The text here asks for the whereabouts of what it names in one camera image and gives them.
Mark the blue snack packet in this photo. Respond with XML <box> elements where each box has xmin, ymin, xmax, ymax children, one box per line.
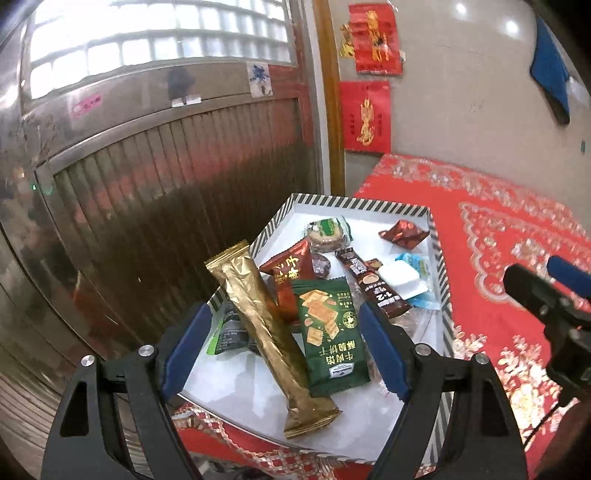
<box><xmin>394</xmin><ymin>253</ymin><xmax>441</xmax><ymax>310</ymax></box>

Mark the clear bag of nuts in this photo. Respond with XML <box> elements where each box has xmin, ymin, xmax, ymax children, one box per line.
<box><xmin>348</xmin><ymin>279</ymin><xmax>437</xmax><ymax>343</ymax></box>

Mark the white jelly cup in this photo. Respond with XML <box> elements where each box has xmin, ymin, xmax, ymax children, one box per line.
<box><xmin>378</xmin><ymin>260</ymin><xmax>428</xmax><ymax>300</ymax></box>

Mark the dark green cracker packet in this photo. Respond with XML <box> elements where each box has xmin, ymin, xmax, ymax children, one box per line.
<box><xmin>291</xmin><ymin>277</ymin><xmax>370</xmax><ymax>397</ymax></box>

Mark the long gold snack bar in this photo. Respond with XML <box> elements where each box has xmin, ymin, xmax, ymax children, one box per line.
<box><xmin>205</xmin><ymin>240</ymin><xmax>341</xmax><ymax>439</ymax></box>

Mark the dark brown coffee stick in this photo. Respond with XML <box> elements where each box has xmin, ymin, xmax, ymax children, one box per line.
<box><xmin>335</xmin><ymin>247</ymin><xmax>412</xmax><ymax>319</ymax></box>

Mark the black green snack packet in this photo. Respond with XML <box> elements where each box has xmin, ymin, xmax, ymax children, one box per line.
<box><xmin>206</xmin><ymin>301</ymin><xmax>254</xmax><ymax>356</ymax></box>

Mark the red foil snack packet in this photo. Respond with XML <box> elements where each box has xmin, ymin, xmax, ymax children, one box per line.
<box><xmin>259</xmin><ymin>237</ymin><xmax>315</xmax><ymax>324</ymax></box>

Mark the red floral tablecloth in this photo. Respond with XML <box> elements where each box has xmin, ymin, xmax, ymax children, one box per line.
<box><xmin>172</xmin><ymin>153</ymin><xmax>591</xmax><ymax>480</ymax></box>

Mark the small red foil candy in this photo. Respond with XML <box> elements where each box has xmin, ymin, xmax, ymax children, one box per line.
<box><xmin>379</xmin><ymin>219</ymin><xmax>429</xmax><ymax>250</ymax></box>

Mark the striped white tray box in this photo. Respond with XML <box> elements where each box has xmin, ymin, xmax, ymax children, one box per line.
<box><xmin>177</xmin><ymin>192</ymin><xmax>456</xmax><ymax>467</ymax></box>

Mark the dark wrapped candy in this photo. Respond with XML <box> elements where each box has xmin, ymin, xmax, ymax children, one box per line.
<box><xmin>311</xmin><ymin>252</ymin><xmax>332</xmax><ymax>279</ymax></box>

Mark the green cookie packet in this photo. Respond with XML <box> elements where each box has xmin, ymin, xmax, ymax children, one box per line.
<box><xmin>305</xmin><ymin>216</ymin><xmax>353</xmax><ymax>253</ymax></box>

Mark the brown metal door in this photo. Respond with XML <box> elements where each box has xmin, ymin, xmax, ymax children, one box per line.
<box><xmin>1</xmin><ymin>59</ymin><xmax>319</xmax><ymax>476</ymax></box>

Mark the glass block window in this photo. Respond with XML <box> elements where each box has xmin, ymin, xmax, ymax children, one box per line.
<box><xmin>21</xmin><ymin>0</ymin><xmax>296</xmax><ymax>100</ymax></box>

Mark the blue wall object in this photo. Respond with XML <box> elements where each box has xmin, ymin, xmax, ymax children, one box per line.
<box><xmin>530</xmin><ymin>16</ymin><xmax>570</xmax><ymax>126</ymax></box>

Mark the wooden door frame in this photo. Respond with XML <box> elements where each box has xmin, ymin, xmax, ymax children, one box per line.
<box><xmin>312</xmin><ymin>0</ymin><xmax>346</xmax><ymax>196</ymax></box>

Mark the lower red wall paper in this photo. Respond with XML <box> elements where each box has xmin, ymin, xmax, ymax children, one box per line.
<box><xmin>339</xmin><ymin>81</ymin><xmax>392</xmax><ymax>154</ymax></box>

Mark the red wall paper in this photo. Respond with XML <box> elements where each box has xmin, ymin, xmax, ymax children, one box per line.
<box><xmin>339</xmin><ymin>81</ymin><xmax>392</xmax><ymax>154</ymax></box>
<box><xmin>346</xmin><ymin>2</ymin><xmax>404</xmax><ymax>76</ymax></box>

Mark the upper red wall paper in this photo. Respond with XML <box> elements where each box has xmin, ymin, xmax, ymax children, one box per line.
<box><xmin>346</xmin><ymin>2</ymin><xmax>404</xmax><ymax>76</ymax></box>

